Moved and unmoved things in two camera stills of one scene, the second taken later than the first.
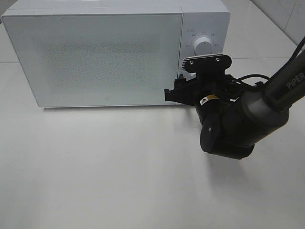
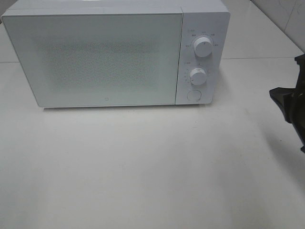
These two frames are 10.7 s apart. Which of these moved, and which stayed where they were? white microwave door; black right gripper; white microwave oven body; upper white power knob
Moved: black right gripper
Stayed: upper white power knob; white microwave door; white microwave oven body
